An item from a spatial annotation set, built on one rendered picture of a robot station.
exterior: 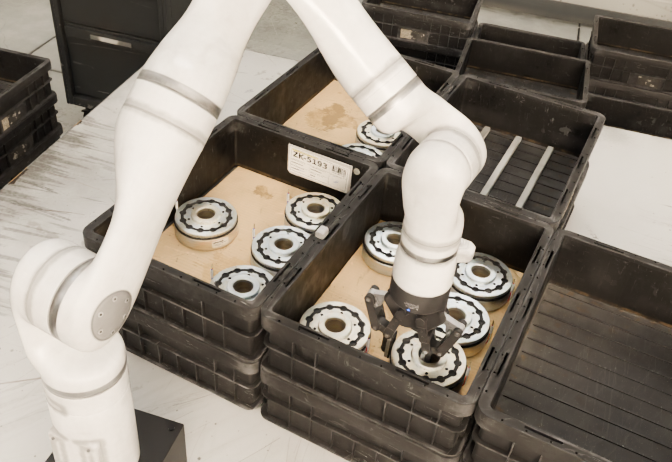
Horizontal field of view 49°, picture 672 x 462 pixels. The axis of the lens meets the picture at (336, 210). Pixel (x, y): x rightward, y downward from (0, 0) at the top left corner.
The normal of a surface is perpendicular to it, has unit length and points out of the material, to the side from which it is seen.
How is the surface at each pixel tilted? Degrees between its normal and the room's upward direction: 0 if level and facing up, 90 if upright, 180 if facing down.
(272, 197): 0
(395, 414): 90
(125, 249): 70
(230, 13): 33
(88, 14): 90
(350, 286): 0
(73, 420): 89
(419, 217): 102
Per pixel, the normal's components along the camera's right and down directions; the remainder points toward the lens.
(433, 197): -0.40, 0.70
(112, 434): 0.67, 0.49
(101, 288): 0.72, 0.19
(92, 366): 0.29, -0.59
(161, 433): 0.07, -0.79
